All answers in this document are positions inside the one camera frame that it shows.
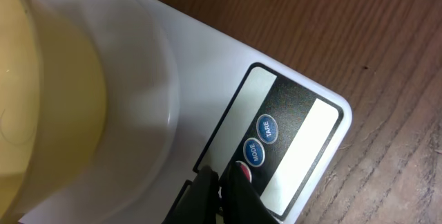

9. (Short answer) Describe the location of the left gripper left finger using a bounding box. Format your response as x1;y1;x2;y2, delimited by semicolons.
163;166;220;224

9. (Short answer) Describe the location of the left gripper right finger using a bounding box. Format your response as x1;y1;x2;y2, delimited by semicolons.
221;164;278;224

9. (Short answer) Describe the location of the white digital kitchen scale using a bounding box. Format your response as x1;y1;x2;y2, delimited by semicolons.
22;0;352;223

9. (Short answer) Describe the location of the yellow plastic bowl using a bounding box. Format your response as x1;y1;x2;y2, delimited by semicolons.
1;0;107;223

